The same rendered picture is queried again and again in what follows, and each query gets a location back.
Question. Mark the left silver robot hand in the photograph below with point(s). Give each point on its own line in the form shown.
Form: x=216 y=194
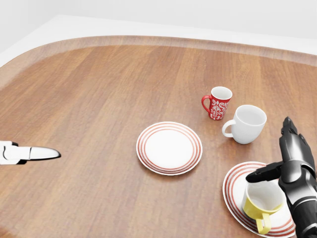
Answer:
x=24 y=153

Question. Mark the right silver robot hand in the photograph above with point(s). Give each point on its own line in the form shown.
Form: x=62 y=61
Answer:
x=294 y=158

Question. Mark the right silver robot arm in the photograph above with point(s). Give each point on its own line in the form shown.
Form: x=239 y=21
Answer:
x=305 y=218

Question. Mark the yellow and white mug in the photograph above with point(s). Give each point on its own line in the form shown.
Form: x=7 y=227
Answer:
x=262 y=202

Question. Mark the red ringed white plate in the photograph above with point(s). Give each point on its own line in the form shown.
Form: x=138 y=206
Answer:
x=235 y=191
x=169 y=148

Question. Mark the red white patterned mug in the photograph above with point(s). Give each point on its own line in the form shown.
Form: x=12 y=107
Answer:
x=219 y=105

